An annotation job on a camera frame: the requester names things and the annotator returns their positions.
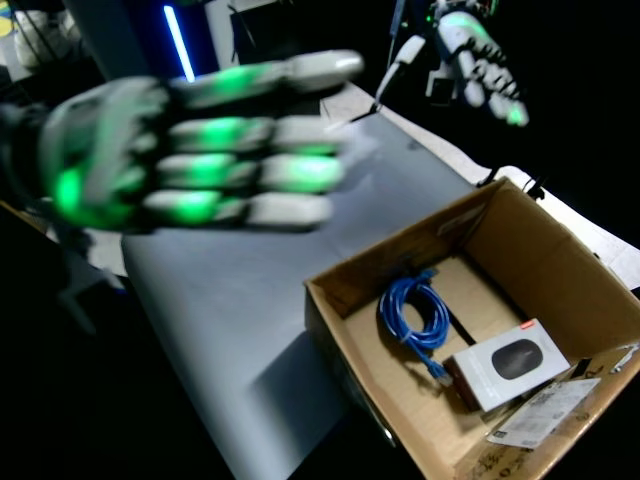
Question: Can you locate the blue cable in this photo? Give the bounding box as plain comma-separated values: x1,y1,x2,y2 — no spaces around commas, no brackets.
377,268,454,386

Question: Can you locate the boxed black computer mouse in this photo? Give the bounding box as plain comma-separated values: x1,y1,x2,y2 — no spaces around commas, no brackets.
442,318,572,414

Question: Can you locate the brown cardboard box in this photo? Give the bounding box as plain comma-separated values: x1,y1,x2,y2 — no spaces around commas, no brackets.
303,175,640,480

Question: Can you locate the blue lit light strip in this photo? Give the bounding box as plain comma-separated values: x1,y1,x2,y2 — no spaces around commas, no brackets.
162,3,197,84

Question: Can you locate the grey table cloth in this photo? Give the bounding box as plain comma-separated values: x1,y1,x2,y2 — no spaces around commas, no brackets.
119,82,476,480

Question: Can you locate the white tapered plastic piece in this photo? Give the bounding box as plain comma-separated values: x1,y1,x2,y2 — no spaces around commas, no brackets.
373,36,427,110

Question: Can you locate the small black clip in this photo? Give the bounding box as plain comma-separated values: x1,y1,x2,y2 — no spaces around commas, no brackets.
522,174,547,200

